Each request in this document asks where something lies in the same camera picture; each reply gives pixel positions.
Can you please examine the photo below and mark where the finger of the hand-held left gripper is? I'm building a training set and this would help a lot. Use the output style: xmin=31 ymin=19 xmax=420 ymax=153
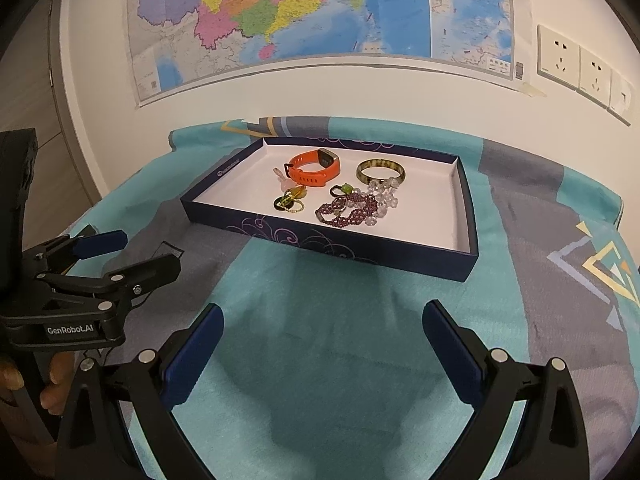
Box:
xmin=26 ymin=227 xmax=128 ymax=281
xmin=35 ymin=253 xmax=182 ymax=313

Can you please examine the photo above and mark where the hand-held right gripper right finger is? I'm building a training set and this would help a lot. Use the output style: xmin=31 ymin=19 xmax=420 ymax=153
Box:
xmin=422 ymin=300 xmax=591 ymax=480

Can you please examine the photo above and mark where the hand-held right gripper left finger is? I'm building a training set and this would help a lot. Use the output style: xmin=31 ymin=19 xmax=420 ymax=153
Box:
xmin=55 ymin=302 xmax=226 ymax=480

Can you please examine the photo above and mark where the dark blue shallow box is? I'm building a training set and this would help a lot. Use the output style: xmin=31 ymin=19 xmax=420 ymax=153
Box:
xmin=180 ymin=137 xmax=480 ymax=281

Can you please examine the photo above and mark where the purple beaded bracelet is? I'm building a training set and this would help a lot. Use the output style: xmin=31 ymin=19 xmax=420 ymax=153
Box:
xmin=315 ymin=195 xmax=378 ymax=229

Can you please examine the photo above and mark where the clear crystal bead bracelet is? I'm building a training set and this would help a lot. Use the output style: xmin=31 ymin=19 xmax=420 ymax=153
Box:
xmin=350 ymin=177 xmax=401 ymax=228

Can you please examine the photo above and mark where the orange smart watch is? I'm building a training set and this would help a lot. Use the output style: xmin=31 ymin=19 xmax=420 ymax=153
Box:
xmin=283 ymin=148 xmax=342 ymax=187

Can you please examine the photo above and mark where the mottled green bangle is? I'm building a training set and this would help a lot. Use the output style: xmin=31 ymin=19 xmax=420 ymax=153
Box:
xmin=356 ymin=158 xmax=406 ymax=186

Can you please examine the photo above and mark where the person's left hand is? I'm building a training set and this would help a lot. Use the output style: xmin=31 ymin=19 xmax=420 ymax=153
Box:
xmin=0 ymin=352 xmax=76 ymax=411

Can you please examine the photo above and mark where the teal and grey printed blanket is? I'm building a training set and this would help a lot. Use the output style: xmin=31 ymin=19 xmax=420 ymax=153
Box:
xmin=60 ymin=116 xmax=640 ymax=480

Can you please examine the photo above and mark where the grey wooden door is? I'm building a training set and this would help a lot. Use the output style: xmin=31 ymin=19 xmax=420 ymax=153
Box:
xmin=0 ymin=0 xmax=108 ymax=211

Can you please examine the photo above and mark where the colourful wall map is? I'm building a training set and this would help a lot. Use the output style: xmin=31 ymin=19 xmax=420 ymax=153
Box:
xmin=125 ymin=0 xmax=516 ymax=108

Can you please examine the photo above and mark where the white wall switch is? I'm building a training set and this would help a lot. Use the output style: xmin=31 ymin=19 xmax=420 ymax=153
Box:
xmin=607 ymin=69 xmax=632 ymax=123

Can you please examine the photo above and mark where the white wall socket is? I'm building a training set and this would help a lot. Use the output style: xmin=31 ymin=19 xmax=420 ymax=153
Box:
xmin=577 ymin=45 xmax=613 ymax=106
xmin=536 ymin=24 xmax=582 ymax=90

